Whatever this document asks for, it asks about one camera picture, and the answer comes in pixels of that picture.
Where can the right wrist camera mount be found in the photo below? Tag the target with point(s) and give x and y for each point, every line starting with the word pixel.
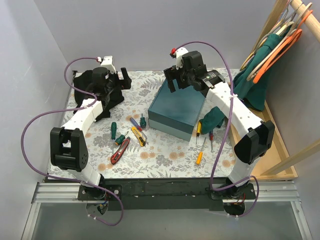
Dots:
pixel 177 54

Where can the yellow black screwdriver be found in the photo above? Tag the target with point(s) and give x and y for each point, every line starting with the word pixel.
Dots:
pixel 198 131

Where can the red small screwdriver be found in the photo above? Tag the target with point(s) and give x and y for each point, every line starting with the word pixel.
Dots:
pixel 211 137

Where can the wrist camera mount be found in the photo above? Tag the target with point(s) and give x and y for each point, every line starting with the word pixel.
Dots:
pixel 177 54
pixel 108 63

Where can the black cloth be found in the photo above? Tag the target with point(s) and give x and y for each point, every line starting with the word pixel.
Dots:
pixel 81 82

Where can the wooden rod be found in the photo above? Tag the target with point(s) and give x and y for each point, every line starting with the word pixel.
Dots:
pixel 304 10

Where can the small green screwdriver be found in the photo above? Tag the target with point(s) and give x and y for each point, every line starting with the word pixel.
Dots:
pixel 143 122

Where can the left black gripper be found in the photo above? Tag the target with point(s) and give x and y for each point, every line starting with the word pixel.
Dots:
pixel 119 81

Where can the orange handle screwdriver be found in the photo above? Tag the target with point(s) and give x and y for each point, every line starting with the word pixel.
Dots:
pixel 200 155

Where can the green cloth on table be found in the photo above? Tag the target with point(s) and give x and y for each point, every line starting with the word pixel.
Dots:
pixel 213 119

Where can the red black utility knife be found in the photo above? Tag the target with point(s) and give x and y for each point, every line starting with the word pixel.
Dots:
pixel 118 154

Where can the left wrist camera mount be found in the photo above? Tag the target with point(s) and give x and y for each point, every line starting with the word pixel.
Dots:
pixel 108 63

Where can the aluminium rail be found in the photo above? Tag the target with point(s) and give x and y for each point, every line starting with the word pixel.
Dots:
pixel 63 192

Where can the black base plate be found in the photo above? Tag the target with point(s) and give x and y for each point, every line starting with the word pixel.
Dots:
pixel 163 194

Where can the beige hanger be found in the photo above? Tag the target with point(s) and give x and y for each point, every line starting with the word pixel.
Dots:
pixel 284 27

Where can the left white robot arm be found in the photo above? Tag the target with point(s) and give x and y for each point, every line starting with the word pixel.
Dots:
pixel 68 149

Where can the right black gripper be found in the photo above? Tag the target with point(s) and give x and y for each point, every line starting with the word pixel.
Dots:
pixel 173 75

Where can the yellow utility knife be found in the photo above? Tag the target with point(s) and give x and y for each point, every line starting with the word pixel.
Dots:
pixel 141 137

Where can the long green screwdriver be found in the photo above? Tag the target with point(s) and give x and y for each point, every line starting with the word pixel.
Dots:
pixel 113 134

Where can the stubby green screwdriver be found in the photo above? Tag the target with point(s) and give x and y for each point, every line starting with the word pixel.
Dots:
pixel 120 139

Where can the teal drawer box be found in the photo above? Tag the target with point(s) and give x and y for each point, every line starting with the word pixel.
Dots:
pixel 175 113

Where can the orange hanger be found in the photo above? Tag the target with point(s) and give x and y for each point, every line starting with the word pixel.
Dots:
pixel 278 52

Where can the blue red screwdriver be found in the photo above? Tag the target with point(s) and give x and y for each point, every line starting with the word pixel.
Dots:
pixel 133 121

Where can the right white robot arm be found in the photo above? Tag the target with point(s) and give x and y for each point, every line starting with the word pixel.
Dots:
pixel 256 134

